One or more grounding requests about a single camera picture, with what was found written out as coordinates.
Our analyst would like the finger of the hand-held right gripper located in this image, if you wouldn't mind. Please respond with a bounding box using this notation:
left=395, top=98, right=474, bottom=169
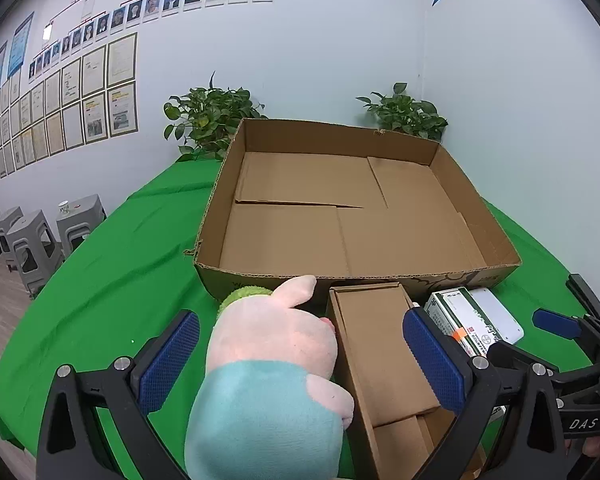
left=566, top=274, right=600, bottom=322
left=487, top=309, right=600, bottom=376

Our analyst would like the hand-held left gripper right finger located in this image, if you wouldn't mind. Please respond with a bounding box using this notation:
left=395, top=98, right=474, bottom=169
left=402, top=307, right=568, bottom=480

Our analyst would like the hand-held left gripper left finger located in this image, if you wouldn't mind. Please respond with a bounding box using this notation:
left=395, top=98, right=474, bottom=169
left=35, top=310, right=201, bottom=480

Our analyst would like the small cardboard box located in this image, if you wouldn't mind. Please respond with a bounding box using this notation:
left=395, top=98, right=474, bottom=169
left=327, top=282, right=485, bottom=480

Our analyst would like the white power bank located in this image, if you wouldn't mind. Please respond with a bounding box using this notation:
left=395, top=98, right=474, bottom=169
left=467, top=287, right=524, bottom=345

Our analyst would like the large cardboard box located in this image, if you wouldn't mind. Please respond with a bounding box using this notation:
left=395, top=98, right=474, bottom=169
left=184, top=118, right=523, bottom=311

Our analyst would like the person's right hand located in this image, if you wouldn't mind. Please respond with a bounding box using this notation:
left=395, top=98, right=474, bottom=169
left=564, top=432, right=600, bottom=459

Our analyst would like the white and green medicine box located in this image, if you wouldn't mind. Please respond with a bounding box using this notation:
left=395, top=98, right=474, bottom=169
left=424, top=287, right=510, bottom=421

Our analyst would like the green tablecloth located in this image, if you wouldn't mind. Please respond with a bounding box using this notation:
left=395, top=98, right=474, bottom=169
left=0, top=152, right=600, bottom=480

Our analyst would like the pink pig plush toy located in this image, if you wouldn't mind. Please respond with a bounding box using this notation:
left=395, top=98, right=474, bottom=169
left=184, top=274, right=355, bottom=480

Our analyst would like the grey plastic stool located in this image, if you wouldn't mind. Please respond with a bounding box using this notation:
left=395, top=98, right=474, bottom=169
left=0, top=206, right=28, bottom=273
left=56, top=194, right=107, bottom=258
left=5, top=210, right=65, bottom=297

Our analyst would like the small potted green plant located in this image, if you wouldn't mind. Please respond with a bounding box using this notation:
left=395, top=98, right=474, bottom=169
left=356, top=82, right=449, bottom=142

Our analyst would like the bushy potted green plant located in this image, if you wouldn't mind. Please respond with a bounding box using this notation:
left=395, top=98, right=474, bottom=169
left=163, top=71, right=268, bottom=163

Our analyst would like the group of framed wall certificates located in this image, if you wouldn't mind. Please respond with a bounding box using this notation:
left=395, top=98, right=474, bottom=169
left=0, top=32, right=140, bottom=183

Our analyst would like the row of wall portrait photos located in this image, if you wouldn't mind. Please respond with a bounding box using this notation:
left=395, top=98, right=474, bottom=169
left=27, top=0, right=275, bottom=83

